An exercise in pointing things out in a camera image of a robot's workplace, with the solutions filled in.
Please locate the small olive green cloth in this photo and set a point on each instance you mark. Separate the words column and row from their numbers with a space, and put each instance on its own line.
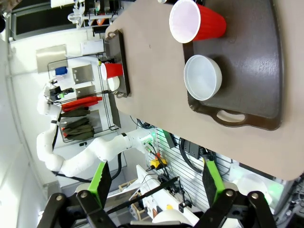
column 76, row 112

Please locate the blue cup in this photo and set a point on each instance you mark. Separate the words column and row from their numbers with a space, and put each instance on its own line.
column 61, row 70

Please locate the yellow emergency stop box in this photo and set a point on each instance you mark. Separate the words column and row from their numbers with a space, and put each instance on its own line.
column 158, row 163

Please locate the red plastic cup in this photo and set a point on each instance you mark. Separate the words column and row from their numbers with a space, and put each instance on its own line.
column 114, row 70
column 209, row 23

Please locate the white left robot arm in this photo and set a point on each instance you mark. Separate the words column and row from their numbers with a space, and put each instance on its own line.
column 80, row 159

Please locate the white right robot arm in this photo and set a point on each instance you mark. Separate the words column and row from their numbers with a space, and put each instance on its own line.
column 251, row 187

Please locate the shiny steel wall plate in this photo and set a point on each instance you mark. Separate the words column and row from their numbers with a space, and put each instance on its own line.
column 51, row 58

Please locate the white cardboard box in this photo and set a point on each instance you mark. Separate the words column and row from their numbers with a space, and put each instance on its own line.
column 92, row 47

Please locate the dark brown plastic tray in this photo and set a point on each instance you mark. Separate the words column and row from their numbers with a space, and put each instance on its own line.
column 251, row 71
column 118, row 54

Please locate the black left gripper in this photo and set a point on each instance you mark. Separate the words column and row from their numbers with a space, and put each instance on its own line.
column 55, row 93

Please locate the white plastic bowl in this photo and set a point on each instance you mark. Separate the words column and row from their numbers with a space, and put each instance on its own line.
column 113, row 83
column 202, row 78

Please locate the large olive green cloth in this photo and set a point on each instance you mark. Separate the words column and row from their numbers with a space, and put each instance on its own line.
column 79, row 130

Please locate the black thin rod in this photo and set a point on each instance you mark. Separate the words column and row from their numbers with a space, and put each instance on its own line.
column 147, row 193

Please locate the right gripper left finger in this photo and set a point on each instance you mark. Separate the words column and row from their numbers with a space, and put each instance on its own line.
column 101, row 185

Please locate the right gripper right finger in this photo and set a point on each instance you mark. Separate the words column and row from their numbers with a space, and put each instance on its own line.
column 212, row 183

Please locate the red folded cloth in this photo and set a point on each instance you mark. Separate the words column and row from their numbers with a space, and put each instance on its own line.
column 80, row 103

